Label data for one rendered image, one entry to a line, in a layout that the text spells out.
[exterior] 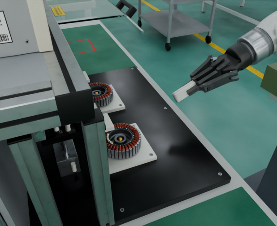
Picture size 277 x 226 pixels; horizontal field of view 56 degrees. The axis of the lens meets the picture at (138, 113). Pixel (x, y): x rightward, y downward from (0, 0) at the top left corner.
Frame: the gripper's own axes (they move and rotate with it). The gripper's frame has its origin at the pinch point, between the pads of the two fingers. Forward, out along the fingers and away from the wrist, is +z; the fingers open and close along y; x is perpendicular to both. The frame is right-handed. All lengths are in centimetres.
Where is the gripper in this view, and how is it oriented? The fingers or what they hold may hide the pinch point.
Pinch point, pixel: (184, 91)
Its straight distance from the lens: 75.1
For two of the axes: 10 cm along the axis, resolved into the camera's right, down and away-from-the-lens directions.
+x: -4.0, -6.4, -6.6
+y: -3.7, -5.5, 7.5
